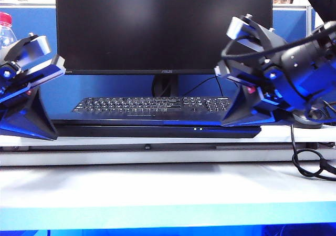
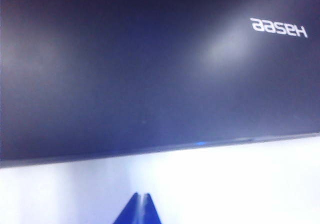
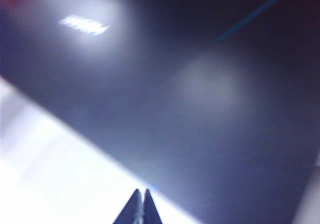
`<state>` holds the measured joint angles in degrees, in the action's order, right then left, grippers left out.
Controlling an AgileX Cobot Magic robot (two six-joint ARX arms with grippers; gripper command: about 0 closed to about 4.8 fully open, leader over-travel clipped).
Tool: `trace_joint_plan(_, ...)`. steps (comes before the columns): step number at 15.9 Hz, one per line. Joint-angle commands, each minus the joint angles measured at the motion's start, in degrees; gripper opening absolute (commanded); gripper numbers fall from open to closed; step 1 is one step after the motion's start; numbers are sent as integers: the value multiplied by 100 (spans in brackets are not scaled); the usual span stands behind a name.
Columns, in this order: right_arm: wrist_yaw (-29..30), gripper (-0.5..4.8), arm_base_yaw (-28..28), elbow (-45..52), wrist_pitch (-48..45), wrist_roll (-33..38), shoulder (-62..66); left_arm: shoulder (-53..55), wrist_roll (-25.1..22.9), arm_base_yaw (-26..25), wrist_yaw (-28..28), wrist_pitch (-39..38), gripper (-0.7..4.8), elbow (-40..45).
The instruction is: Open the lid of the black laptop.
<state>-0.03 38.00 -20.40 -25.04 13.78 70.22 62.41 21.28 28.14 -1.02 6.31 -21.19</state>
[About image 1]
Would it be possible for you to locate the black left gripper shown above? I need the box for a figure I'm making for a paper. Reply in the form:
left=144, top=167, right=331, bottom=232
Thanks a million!
left=0, top=54, right=66, bottom=141

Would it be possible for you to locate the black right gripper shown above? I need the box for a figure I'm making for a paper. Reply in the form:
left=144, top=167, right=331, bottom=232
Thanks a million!
left=214, top=45, right=316, bottom=128

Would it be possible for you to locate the black Hasee laptop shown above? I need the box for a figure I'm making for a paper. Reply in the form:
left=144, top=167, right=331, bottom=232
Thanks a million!
left=51, top=119, right=263, bottom=139

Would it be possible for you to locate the black grey computer mouse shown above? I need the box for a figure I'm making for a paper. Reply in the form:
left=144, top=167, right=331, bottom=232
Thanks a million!
left=291, top=109, right=324, bottom=129

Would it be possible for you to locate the clear water bottle red cap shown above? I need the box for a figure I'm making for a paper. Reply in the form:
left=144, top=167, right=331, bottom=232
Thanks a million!
left=0, top=12, right=18, bottom=50

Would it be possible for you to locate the black computer monitor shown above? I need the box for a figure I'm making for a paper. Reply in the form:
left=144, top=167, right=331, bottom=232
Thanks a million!
left=0, top=6, right=308, bottom=121

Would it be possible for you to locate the narrow blue partition panel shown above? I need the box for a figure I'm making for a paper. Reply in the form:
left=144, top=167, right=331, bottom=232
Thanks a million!
left=311, top=7, right=325, bottom=30

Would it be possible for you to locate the black ASUS monitor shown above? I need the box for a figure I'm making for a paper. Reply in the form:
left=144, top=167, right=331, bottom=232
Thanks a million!
left=55, top=0, right=274, bottom=98

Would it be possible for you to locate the thin black monitor cable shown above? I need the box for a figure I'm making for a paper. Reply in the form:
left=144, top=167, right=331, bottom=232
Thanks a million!
left=183, top=75, right=232, bottom=98

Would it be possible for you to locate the thick black looped cable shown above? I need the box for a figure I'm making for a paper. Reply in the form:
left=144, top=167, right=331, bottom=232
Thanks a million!
left=290, top=122, right=336, bottom=181

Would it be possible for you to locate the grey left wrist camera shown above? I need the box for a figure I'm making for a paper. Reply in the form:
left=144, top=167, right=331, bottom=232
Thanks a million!
left=4, top=35, right=53, bottom=71

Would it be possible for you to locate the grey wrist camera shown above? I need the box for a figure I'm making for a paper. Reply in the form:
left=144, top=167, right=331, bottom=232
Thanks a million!
left=4, top=35, right=53, bottom=71
left=226, top=13, right=288, bottom=63

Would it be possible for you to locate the dark metal desk rail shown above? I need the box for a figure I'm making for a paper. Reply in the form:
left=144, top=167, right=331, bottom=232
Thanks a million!
left=0, top=142, right=336, bottom=152

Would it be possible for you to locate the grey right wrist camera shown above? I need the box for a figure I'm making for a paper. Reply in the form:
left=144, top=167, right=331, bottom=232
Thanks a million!
left=226, top=13, right=288, bottom=63

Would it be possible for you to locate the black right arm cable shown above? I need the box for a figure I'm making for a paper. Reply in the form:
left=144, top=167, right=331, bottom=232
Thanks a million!
left=221, top=22, right=336, bottom=63

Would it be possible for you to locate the black wired keyboard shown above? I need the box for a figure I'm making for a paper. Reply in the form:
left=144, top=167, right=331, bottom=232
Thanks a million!
left=71, top=96, right=233, bottom=121

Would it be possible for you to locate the aluminium partition post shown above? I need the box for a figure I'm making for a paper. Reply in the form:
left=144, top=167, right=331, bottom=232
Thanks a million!
left=305, top=5, right=313, bottom=37

